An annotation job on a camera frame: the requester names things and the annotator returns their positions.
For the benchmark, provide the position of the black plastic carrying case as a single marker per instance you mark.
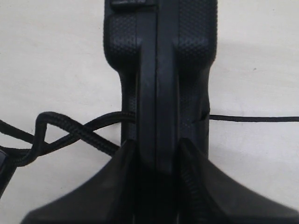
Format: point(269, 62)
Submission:
point(163, 51)

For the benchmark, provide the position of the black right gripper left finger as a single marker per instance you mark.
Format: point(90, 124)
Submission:
point(107, 198)

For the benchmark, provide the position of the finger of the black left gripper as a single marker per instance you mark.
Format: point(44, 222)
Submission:
point(3, 157)

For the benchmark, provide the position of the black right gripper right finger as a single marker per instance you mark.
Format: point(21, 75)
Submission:
point(209, 196)

